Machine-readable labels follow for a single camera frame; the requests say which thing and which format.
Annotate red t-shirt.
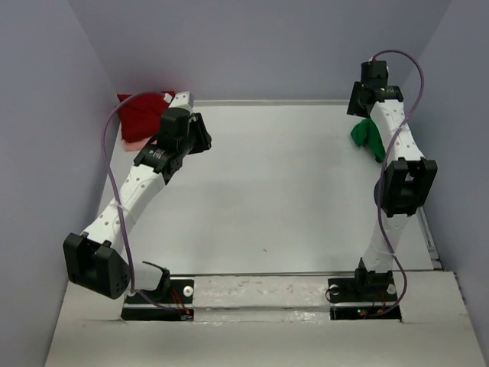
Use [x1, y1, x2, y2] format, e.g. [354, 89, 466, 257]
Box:
[117, 91, 176, 145]

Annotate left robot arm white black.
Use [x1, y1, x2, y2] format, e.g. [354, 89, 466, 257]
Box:
[63, 107, 212, 302]

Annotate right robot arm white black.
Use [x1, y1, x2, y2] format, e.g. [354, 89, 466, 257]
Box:
[347, 60, 438, 302]

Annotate folded pink t-shirt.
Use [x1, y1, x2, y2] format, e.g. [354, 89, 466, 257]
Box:
[121, 138, 150, 152]

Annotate green t-shirt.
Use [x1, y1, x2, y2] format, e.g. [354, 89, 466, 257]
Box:
[350, 119, 386, 163]

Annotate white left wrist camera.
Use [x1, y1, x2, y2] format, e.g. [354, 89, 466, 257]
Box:
[163, 91, 194, 113]

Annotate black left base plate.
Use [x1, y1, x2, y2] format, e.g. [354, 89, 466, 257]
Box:
[121, 276, 195, 322]

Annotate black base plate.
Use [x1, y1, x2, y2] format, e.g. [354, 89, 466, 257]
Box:
[121, 276, 195, 322]
[325, 278, 402, 321]

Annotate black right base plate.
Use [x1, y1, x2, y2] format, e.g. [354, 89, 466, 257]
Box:
[325, 278, 402, 321]

